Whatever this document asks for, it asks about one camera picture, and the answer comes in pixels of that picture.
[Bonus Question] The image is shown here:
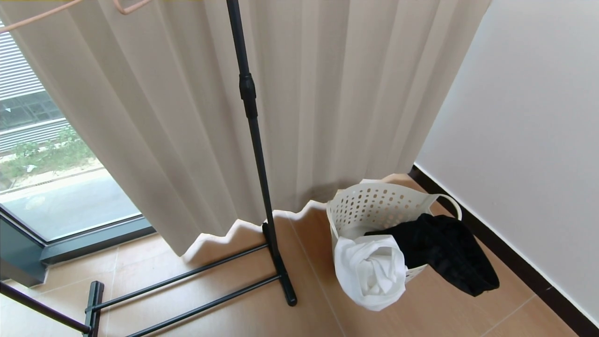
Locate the white printed t-shirt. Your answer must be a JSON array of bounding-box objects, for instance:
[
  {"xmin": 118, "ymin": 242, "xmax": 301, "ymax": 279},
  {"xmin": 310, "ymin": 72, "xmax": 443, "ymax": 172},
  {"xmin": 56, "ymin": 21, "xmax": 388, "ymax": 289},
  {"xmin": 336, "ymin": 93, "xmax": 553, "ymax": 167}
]
[{"xmin": 334, "ymin": 234, "xmax": 408, "ymax": 312}]

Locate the pink clothes hanger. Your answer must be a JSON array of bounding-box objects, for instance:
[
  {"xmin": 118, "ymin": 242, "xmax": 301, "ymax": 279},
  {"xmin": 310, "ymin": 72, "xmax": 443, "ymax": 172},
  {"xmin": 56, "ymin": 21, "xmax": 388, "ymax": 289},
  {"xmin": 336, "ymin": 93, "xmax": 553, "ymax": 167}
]
[
  {"xmin": 0, "ymin": 0, "xmax": 84, "ymax": 33},
  {"xmin": 112, "ymin": 0, "xmax": 153, "ymax": 15}
]

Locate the black clothes rack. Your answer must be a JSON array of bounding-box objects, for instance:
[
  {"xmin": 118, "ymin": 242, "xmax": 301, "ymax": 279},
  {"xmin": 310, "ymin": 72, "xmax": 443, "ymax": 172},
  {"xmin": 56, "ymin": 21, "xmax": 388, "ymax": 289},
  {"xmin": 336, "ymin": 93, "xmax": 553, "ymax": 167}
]
[{"xmin": 0, "ymin": 0, "xmax": 298, "ymax": 337}]

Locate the white laundry basket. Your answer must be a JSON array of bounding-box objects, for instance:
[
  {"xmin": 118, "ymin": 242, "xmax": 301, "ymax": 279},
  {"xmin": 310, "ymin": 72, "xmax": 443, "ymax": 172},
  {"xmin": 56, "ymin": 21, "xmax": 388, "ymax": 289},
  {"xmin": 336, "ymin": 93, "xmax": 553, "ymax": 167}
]
[{"xmin": 326, "ymin": 179, "xmax": 463, "ymax": 285}]

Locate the beige curtain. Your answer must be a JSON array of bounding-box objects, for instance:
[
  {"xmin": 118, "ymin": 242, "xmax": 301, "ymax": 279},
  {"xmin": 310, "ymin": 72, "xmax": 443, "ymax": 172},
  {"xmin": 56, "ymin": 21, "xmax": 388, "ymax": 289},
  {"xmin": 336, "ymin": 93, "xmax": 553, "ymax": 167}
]
[{"xmin": 0, "ymin": 0, "xmax": 492, "ymax": 257}]

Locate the black garment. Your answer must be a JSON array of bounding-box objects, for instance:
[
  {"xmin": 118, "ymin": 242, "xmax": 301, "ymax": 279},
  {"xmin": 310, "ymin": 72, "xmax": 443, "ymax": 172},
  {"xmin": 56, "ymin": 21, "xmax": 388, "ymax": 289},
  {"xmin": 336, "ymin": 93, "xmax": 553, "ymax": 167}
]
[{"xmin": 364, "ymin": 213, "xmax": 500, "ymax": 297}]

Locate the window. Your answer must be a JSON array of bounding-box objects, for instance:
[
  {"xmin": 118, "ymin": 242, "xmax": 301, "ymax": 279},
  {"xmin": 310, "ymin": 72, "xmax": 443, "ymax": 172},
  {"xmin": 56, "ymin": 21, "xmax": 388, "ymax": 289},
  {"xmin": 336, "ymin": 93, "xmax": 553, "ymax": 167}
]
[{"xmin": 0, "ymin": 19, "xmax": 156, "ymax": 287}]

